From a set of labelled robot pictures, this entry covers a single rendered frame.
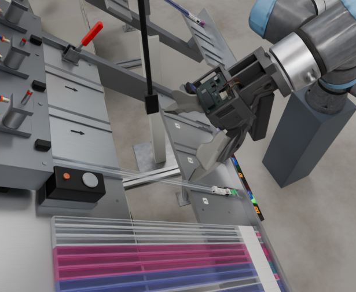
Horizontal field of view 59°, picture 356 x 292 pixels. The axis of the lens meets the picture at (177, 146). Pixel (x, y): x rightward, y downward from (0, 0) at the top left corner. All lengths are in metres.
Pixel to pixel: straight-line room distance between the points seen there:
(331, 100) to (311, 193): 0.63
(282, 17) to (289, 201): 1.22
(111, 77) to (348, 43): 0.53
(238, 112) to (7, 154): 0.30
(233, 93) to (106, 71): 0.41
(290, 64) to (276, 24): 0.16
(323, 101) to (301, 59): 0.84
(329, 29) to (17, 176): 0.43
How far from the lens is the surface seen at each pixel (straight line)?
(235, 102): 0.44
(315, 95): 1.29
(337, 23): 0.47
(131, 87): 0.83
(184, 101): 0.54
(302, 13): 0.61
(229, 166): 0.87
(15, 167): 0.41
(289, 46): 0.47
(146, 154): 1.73
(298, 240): 1.64
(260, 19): 0.62
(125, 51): 2.35
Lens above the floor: 1.47
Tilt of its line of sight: 56 degrees down
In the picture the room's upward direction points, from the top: straight up
